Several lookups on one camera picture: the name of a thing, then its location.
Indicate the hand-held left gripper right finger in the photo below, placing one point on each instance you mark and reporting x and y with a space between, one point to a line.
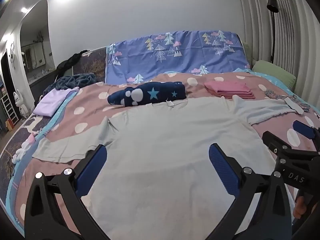
222 170

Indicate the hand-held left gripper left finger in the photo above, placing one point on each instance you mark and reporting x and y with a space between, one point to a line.
91 170

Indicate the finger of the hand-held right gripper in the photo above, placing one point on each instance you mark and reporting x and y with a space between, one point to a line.
273 142
303 129

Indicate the light grey t-shirt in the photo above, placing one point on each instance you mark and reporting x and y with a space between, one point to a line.
162 140

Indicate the person's right hand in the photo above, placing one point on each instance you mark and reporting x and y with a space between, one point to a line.
299 206

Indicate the white cloth strip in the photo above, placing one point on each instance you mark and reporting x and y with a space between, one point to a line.
295 106

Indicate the floral garment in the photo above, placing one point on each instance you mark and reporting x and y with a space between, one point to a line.
277 95

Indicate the coral textured folded garment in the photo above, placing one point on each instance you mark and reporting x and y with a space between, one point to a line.
246 96

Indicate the pink polka dot blanket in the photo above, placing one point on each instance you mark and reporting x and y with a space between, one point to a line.
82 110

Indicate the green pillow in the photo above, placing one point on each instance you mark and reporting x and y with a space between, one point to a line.
273 72

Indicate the white plush toy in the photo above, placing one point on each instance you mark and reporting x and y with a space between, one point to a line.
22 148

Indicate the pink folded garment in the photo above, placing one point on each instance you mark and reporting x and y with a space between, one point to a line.
226 87

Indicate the cartoon print bed sheet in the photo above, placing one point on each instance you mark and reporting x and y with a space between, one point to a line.
27 130

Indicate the lavender folded cloth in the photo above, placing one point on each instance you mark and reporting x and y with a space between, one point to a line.
51 100

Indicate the dark teal fuzzy blanket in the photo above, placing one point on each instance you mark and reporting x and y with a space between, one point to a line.
75 80

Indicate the white pleated curtain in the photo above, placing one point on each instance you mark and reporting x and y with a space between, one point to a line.
290 37

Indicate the navy star print folded cloth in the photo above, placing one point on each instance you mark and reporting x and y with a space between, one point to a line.
150 93

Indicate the white cat figurine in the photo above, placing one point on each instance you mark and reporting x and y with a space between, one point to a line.
21 103

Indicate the white shelf rack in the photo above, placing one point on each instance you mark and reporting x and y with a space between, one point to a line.
8 110

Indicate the brown printed cloth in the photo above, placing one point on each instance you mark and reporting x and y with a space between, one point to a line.
92 65

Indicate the black clothing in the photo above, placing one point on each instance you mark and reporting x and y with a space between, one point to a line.
68 62

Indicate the black floor lamp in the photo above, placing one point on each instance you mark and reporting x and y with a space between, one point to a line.
273 17

